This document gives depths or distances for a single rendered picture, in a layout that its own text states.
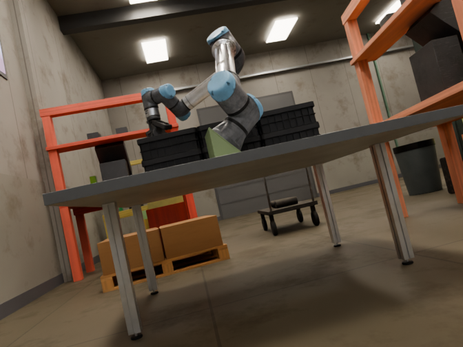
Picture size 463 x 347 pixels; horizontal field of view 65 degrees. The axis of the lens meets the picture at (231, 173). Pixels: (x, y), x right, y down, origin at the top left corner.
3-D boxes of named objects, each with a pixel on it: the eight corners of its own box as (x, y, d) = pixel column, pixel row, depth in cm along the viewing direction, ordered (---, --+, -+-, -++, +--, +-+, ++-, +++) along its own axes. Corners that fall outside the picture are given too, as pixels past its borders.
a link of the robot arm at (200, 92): (250, 60, 191) (179, 116, 201) (238, 43, 184) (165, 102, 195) (256, 68, 182) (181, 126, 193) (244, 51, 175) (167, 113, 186)
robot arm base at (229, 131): (240, 151, 145) (253, 131, 146) (209, 129, 145) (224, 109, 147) (235, 158, 160) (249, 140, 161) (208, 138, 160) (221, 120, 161)
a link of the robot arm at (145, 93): (147, 85, 185) (136, 91, 189) (152, 106, 184) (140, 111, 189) (158, 87, 191) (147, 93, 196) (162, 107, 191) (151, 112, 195)
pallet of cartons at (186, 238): (222, 249, 420) (213, 213, 423) (231, 260, 332) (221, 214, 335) (114, 277, 402) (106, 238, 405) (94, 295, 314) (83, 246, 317)
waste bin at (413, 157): (420, 195, 506) (406, 144, 511) (397, 197, 563) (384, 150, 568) (457, 186, 514) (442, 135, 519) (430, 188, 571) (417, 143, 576)
